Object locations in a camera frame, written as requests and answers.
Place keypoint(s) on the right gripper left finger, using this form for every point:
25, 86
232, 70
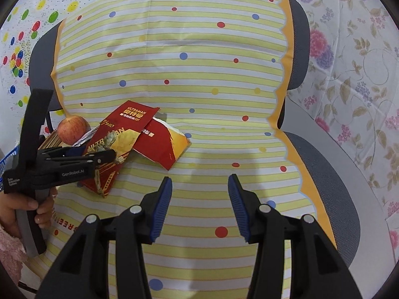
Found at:
139, 225

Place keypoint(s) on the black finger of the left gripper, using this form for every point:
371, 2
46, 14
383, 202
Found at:
102, 157

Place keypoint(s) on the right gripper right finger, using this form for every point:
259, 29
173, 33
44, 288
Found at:
262, 225

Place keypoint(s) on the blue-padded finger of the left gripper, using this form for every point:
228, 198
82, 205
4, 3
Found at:
78, 151

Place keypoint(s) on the red Ultraman snack bag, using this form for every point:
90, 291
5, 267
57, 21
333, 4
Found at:
119, 131

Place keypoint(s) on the person's left hand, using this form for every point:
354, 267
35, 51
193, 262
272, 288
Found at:
10, 203

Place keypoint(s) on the red apple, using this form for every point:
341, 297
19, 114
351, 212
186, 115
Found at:
72, 128

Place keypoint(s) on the blue plastic basket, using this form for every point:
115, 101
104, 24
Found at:
7, 161

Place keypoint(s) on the red yellow paper packet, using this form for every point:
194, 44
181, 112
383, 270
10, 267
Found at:
161, 143

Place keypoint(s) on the grey black office chair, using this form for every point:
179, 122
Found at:
315, 161

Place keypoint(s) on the yellow striped dotted cloth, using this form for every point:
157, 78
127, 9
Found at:
199, 124

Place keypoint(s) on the polka dot wall sheet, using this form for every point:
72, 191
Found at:
25, 24

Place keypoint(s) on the floral wall sheet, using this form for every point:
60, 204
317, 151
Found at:
351, 92

